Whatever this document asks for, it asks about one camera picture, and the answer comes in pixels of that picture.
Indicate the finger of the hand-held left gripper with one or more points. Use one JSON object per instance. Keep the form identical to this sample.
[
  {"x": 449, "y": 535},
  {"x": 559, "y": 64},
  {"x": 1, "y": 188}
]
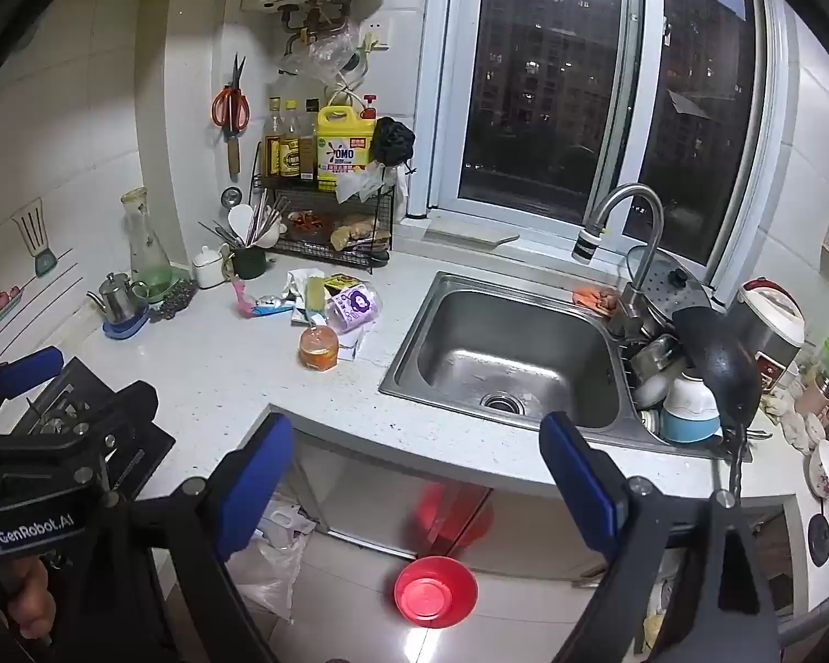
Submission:
[
  {"x": 128, "y": 404},
  {"x": 27, "y": 369}
]

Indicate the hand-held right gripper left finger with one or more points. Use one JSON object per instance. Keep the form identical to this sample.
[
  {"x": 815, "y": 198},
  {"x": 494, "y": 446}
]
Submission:
[{"x": 252, "y": 490}]

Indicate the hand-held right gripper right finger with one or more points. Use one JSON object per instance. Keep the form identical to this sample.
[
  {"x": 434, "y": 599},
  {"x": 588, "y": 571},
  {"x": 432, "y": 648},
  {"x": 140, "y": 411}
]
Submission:
[{"x": 580, "y": 490}]

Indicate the person's left hand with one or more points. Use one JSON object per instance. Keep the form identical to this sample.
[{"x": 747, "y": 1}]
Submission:
[{"x": 33, "y": 597}]

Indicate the black gas stove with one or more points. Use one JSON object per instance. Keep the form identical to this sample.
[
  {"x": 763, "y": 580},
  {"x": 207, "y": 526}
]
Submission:
[{"x": 148, "y": 445}]

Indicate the blue coaster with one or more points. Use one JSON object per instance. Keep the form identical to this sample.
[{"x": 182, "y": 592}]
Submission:
[{"x": 126, "y": 330}]

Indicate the plastic bags on floor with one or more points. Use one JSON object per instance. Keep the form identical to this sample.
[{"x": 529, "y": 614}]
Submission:
[{"x": 273, "y": 566}]

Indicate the steel teapot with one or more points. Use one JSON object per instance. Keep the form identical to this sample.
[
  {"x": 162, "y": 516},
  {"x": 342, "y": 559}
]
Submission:
[{"x": 119, "y": 298}]

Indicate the steel wool scrubber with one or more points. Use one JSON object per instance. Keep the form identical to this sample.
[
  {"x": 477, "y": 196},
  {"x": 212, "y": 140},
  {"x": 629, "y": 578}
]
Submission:
[{"x": 174, "y": 302}]

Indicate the green dish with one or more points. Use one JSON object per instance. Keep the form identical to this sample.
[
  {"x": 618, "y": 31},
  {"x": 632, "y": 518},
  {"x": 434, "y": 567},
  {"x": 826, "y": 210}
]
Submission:
[{"x": 164, "y": 290}]

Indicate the blue and white bowl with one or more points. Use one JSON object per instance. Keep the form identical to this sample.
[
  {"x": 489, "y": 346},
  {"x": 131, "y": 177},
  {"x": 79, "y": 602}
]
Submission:
[{"x": 691, "y": 414}]

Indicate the stainless steel sink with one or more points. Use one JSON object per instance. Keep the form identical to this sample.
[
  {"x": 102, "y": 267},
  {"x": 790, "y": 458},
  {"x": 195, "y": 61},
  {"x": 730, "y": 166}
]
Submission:
[{"x": 511, "y": 352}]

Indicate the orange lidded cup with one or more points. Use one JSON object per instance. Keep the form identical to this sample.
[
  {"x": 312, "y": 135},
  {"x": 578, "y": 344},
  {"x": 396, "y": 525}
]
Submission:
[{"x": 318, "y": 349}]

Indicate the white lidded jar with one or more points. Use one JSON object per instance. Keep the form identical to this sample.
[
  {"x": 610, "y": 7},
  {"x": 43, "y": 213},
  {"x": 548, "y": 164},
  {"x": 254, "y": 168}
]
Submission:
[{"x": 209, "y": 268}]

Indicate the glass carafe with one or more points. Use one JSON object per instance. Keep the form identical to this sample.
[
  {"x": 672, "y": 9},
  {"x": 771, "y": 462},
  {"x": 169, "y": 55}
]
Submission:
[{"x": 145, "y": 242}]

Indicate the red basin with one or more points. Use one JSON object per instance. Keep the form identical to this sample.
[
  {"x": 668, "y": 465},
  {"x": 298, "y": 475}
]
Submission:
[{"x": 435, "y": 594}]

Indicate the dark green mug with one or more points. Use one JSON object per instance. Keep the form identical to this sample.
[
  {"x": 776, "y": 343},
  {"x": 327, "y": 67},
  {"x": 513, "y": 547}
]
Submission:
[{"x": 250, "y": 264}]

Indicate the orange cloth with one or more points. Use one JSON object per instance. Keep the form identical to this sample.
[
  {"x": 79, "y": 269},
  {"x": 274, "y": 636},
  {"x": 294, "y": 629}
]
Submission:
[{"x": 594, "y": 300}]

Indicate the black wok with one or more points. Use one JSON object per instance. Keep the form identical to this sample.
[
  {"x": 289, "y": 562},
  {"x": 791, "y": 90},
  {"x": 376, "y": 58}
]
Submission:
[{"x": 722, "y": 359}]

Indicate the metal chopsticks bundle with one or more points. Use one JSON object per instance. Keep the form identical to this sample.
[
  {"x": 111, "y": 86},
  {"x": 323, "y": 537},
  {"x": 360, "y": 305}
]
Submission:
[{"x": 221, "y": 233}]

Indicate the purple tissue pack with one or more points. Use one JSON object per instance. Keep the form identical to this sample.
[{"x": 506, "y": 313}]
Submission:
[{"x": 354, "y": 311}]

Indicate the small white spoon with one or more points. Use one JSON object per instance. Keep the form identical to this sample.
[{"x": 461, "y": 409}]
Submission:
[{"x": 268, "y": 235}]

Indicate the steel pot lid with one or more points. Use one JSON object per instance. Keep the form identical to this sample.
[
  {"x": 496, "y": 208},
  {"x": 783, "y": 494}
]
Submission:
[{"x": 663, "y": 283}]

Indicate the garlic cloves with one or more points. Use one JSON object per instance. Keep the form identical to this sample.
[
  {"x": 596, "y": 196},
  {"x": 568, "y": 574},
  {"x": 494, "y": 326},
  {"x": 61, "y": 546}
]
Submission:
[{"x": 794, "y": 425}]

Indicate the yellow snack packet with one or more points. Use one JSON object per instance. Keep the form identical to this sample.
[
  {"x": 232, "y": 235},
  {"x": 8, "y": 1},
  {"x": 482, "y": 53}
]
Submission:
[{"x": 338, "y": 283}]

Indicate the small steel strainer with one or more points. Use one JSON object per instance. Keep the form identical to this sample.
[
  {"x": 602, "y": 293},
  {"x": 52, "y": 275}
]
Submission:
[{"x": 231, "y": 197}]

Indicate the black round lid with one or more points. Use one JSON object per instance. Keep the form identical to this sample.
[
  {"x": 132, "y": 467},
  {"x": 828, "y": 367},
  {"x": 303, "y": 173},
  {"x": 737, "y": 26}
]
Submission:
[{"x": 819, "y": 540}]

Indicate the white rice cooker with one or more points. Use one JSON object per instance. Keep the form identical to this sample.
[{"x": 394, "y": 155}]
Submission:
[{"x": 767, "y": 331}]

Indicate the floral bowl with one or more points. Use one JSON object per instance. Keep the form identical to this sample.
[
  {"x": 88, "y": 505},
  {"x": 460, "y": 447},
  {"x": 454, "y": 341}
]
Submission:
[{"x": 825, "y": 469}]

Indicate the dried red chilies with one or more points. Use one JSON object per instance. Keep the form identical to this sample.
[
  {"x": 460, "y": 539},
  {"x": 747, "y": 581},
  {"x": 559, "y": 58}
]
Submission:
[{"x": 309, "y": 222}]

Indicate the steel faucet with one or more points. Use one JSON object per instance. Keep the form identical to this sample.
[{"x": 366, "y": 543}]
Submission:
[{"x": 653, "y": 221}]

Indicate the white tile piece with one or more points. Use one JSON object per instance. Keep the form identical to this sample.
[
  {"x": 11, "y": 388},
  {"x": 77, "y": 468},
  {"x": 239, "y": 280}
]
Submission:
[{"x": 470, "y": 231}]

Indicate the clear oil bottle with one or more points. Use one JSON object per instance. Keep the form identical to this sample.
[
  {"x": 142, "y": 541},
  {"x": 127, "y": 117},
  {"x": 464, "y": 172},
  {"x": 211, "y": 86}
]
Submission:
[{"x": 272, "y": 148}]

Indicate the yellow label bottle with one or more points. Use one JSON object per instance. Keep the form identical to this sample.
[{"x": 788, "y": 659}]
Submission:
[{"x": 290, "y": 152}]

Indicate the crumpled white hanging bag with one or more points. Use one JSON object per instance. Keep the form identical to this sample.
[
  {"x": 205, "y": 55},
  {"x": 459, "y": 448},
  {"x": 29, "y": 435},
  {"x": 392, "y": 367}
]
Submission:
[{"x": 366, "y": 183}]

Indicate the yellow detergent jug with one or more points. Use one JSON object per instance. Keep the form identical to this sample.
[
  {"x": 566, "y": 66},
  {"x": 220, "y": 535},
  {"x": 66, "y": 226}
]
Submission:
[{"x": 344, "y": 148}]

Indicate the black plastic bag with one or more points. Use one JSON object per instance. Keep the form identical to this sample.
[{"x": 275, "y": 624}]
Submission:
[{"x": 394, "y": 141}]

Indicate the clear hanging plastic bag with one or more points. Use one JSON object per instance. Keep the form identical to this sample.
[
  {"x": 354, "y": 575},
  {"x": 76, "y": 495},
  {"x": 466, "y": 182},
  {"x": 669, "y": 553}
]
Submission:
[{"x": 318, "y": 55}]

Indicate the window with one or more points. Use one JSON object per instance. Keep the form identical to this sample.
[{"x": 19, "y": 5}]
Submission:
[{"x": 546, "y": 83}]

